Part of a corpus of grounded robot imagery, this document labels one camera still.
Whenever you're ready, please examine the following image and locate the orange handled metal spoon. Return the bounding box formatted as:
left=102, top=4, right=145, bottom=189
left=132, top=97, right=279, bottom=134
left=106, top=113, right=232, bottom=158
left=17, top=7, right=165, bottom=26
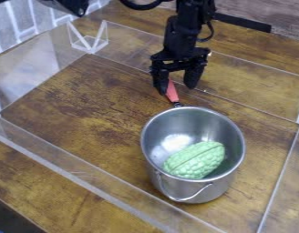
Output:
left=165, top=80, right=183, bottom=107

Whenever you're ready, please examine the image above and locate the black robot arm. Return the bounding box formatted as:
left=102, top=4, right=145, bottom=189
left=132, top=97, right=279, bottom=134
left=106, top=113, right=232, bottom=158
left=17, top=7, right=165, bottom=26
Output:
left=151, top=0, right=215, bottom=95

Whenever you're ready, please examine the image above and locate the black wall strip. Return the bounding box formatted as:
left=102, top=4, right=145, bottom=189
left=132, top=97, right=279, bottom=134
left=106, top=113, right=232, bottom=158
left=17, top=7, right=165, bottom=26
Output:
left=213, top=13, right=271, bottom=33

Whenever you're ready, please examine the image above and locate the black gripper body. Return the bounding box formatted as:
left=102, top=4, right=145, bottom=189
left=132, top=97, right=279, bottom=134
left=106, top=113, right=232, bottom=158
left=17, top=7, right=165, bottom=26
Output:
left=151, top=21, right=211, bottom=76

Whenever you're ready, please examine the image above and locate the clear acrylic corner bracket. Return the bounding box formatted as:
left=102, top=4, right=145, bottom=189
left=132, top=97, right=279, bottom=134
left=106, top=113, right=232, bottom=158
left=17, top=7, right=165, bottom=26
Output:
left=66, top=21, right=109, bottom=54

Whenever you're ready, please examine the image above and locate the green bitter gourd toy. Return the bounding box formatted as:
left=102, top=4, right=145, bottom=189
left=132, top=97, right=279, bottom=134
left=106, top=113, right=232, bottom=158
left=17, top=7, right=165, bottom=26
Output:
left=163, top=141, right=224, bottom=179

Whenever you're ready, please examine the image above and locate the black cable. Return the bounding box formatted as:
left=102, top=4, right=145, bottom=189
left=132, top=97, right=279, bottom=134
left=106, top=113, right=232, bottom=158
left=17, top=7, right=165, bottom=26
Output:
left=117, top=0, right=216, bottom=44

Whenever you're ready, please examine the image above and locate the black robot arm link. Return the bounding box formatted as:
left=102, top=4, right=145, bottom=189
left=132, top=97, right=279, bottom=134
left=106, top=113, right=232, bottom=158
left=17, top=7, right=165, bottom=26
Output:
left=37, top=0, right=89, bottom=17

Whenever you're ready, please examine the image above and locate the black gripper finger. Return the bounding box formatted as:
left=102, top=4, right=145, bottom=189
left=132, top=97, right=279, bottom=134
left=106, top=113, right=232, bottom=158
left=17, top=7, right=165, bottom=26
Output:
left=152, top=70, right=169, bottom=96
left=183, top=63, right=207, bottom=89

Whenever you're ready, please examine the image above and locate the stainless steel pot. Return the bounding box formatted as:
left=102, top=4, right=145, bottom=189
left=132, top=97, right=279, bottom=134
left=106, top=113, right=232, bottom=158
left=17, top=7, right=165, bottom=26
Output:
left=140, top=106, right=246, bottom=204

